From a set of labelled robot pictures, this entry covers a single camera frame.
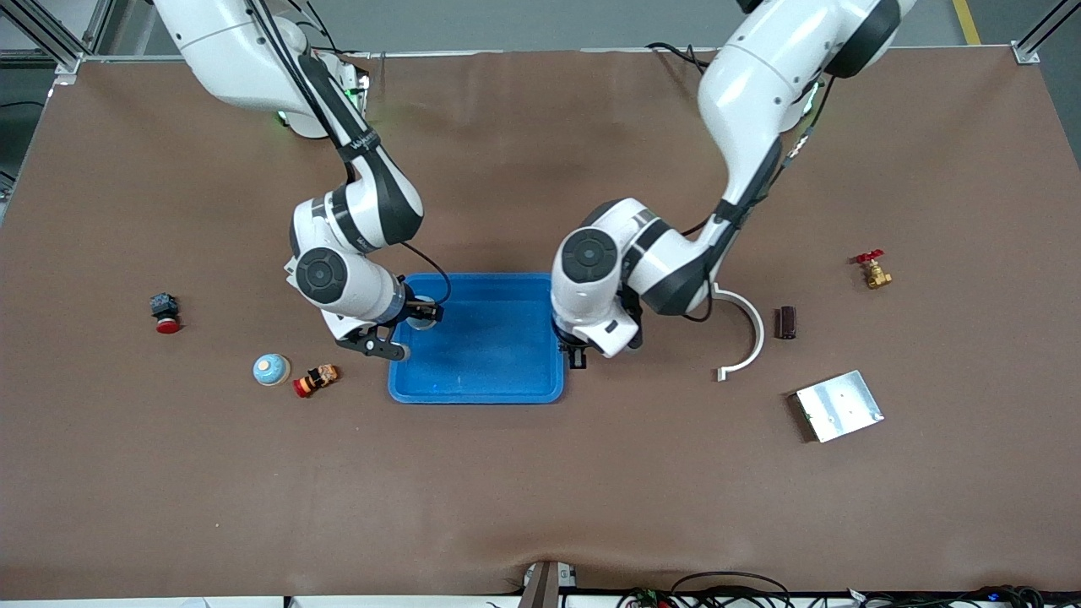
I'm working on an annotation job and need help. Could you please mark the blue plastic tray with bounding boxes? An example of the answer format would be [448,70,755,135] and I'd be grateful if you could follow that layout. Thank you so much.
[388,272,565,405]

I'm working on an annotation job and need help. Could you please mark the brown table mat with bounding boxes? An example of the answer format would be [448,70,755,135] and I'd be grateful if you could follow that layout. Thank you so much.
[0,46,1081,602]

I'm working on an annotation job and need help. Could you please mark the white semicircular pipe clamp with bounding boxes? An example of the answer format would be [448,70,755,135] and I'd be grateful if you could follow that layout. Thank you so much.
[711,283,766,383]

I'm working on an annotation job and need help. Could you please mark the silver metal plate box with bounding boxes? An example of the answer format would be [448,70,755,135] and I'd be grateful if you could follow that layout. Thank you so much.
[790,369,885,444]

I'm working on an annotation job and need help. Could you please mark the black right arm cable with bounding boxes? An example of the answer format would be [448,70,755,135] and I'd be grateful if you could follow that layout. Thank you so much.
[245,0,453,307]

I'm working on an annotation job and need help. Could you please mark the red emergency stop yellow switch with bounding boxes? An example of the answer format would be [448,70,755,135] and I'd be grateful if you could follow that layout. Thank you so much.
[292,363,341,399]

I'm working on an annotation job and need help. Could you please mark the red mushroom button black switch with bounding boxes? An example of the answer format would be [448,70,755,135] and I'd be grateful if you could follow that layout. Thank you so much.
[149,292,182,335]

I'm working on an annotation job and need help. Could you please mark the metal bracket at table edge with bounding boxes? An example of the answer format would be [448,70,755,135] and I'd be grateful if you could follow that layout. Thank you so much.
[517,559,580,608]

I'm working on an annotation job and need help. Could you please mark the black cable bundle coloured plugs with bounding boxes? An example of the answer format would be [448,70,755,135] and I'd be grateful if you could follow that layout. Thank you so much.
[617,571,795,608]

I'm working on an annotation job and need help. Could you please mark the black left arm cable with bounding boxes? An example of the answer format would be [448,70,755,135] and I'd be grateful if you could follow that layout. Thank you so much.
[680,72,837,323]

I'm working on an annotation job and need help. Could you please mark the black cable at arm base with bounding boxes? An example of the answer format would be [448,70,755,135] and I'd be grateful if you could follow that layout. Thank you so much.
[646,41,719,77]

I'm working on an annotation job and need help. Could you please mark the brass valve red handle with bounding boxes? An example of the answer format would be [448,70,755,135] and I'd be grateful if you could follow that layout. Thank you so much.
[852,249,894,290]

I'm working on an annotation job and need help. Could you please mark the black cable bundle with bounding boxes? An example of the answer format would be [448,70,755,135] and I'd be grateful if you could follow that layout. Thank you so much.
[845,584,1052,608]

